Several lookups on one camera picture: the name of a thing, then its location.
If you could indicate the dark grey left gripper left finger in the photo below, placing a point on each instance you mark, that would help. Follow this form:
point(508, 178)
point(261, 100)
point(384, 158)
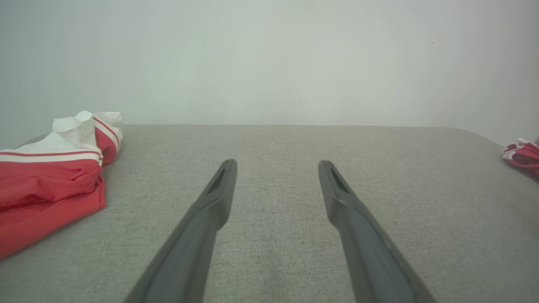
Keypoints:
point(202, 227)

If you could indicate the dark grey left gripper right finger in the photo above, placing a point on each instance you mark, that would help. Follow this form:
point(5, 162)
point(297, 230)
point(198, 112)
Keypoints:
point(358, 235)

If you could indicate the red top with white sleeves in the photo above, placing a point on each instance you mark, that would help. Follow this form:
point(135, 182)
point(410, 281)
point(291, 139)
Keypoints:
point(42, 189)

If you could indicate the red mesh basketball jersey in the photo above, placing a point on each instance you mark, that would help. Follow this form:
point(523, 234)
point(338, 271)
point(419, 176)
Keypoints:
point(524, 158)

